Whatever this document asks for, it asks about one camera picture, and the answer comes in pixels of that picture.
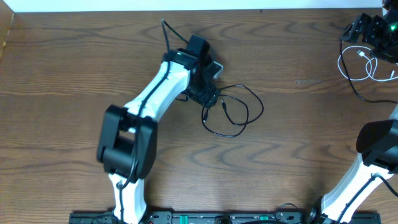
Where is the white cable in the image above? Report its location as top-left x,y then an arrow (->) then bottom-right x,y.
336,45 -> 398,83

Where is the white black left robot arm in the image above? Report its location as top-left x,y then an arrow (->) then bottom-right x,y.
96,35 -> 223,223

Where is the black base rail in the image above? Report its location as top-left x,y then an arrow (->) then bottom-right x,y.
68,210 -> 381,224

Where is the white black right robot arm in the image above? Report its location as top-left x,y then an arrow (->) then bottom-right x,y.
307,0 -> 397,223

